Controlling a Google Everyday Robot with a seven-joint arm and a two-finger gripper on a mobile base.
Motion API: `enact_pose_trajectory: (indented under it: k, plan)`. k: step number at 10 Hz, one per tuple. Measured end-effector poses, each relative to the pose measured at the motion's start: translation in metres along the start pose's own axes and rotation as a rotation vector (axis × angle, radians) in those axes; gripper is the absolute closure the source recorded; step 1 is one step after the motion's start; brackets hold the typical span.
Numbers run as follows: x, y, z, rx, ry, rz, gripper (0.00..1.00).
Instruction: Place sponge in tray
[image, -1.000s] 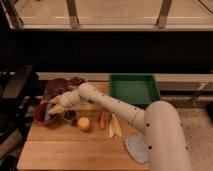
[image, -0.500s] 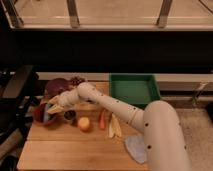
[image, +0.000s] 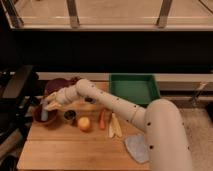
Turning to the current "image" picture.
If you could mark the blue sponge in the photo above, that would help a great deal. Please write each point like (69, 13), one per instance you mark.
(44, 113)

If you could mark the dark rectangular block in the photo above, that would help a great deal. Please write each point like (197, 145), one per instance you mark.
(90, 100)

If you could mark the orange carrot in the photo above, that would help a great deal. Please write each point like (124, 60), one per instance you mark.
(102, 120)

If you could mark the blue-grey cloth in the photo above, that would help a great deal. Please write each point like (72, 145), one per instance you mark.
(137, 148)

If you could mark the orange fruit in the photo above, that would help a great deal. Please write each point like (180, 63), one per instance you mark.
(84, 124)

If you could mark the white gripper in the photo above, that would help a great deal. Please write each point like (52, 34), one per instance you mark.
(63, 96)

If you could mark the wooden cutting board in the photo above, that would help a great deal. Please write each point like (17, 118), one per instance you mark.
(62, 147)

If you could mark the brown bowl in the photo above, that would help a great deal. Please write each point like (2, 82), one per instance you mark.
(52, 115)

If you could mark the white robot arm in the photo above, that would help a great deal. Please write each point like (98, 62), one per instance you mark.
(168, 145)

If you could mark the small metal cup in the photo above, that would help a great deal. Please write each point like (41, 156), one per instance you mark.
(70, 116)

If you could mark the green tray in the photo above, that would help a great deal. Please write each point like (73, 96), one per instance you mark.
(140, 89)

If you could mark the black chair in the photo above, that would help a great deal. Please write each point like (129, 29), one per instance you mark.
(17, 94)

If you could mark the purple bowl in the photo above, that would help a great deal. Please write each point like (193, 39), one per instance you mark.
(55, 85)

